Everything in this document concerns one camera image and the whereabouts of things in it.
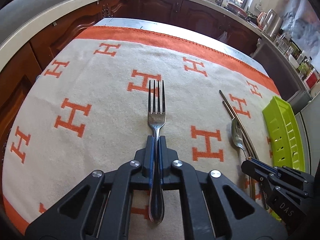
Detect steel chopstick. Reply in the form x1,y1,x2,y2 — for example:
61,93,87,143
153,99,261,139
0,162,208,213
222,101,256,200
219,90,259,160

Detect wooden-handled small spoon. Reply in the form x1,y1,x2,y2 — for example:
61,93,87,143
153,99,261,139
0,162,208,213
231,118,248,159

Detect steel fork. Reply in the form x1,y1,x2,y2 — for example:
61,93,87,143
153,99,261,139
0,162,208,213
148,80,165,224

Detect dark wooden kitchen cabinets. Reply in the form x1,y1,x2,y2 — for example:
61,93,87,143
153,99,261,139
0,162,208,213
0,0,261,120

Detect green plastic utensil tray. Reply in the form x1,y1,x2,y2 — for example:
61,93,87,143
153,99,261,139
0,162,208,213
263,96,305,172

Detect beige orange H-pattern cloth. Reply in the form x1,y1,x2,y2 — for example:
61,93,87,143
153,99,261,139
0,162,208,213
2,26,278,232

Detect grey metal cabinet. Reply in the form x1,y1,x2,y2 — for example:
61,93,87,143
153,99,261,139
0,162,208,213
252,37,312,114

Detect red label jar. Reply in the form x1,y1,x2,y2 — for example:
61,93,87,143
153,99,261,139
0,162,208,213
304,68,319,90

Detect steel kettle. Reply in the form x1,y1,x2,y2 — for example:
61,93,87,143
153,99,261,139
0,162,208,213
257,9,283,41

